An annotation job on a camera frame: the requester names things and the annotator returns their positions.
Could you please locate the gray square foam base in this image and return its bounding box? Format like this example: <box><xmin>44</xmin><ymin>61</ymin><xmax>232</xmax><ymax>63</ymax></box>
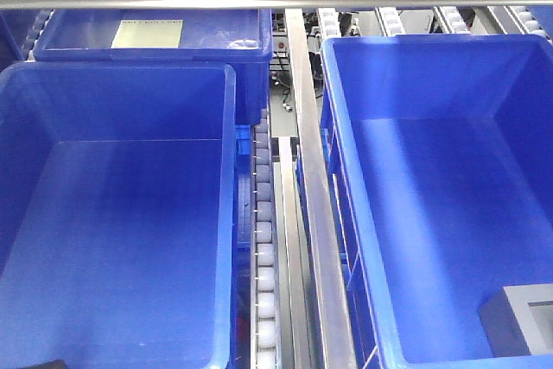
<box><xmin>479</xmin><ymin>283</ymin><xmax>552</xmax><ymax>357</ymax></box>

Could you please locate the blue bin with label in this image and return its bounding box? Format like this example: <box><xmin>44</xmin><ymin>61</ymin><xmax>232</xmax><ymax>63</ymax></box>
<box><xmin>34</xmin><ymin>9</ymin><xmax>272</xmax><ymax>124</ymax></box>

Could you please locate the empty blue bin left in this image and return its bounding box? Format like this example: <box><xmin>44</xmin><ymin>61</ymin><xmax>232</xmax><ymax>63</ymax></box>
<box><xmin>1</xmin><ymin>62</ymin><xmax>236</xmax><ymax>368</ymax></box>

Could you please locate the blue bin right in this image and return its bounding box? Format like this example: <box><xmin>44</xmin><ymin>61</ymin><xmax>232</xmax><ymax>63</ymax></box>
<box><xmin>321</xmin><ymin>35</ymin><xmax>552</xmax><ymax>368</ymax></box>

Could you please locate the white roller track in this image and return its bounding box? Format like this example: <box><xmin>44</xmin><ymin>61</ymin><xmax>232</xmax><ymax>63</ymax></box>
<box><xmin>250</xmin><ymin>109</ymin><xmax>278</xmax><ymax>368</ymax></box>

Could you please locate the yellow paper label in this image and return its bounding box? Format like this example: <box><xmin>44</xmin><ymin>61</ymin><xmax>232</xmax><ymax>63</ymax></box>
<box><xmin>111</xmin><ymin>19</ymin><xmax>183</xmax><ymax>48</ymax></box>

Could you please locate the steel divider rail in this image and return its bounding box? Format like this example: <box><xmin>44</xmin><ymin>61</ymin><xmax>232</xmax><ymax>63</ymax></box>
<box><xmin>284</xmin><ymin>9</ymin><xmax>357</xmax><ymax>368</ymax></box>

